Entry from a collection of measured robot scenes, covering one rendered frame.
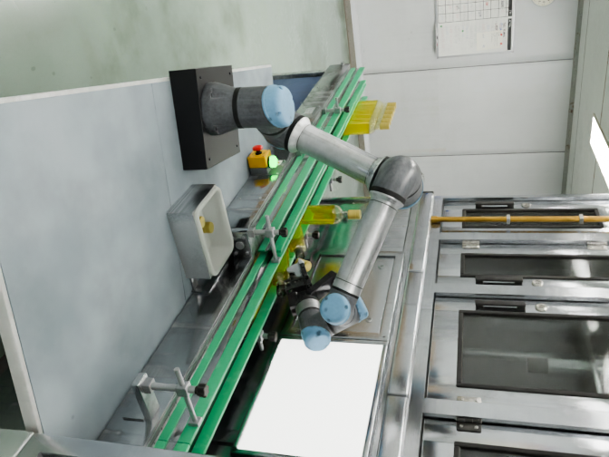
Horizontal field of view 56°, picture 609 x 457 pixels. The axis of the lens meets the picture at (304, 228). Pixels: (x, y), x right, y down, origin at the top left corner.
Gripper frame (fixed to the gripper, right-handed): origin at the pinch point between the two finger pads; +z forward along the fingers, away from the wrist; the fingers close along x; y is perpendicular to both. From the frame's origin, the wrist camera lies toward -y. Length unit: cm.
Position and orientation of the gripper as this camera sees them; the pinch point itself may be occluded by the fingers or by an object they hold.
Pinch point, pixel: (303, 266)
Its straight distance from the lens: 184.3
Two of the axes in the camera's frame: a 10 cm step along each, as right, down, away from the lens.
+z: -1.7, -5.2, 8.4
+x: 2.4, 8.0, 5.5
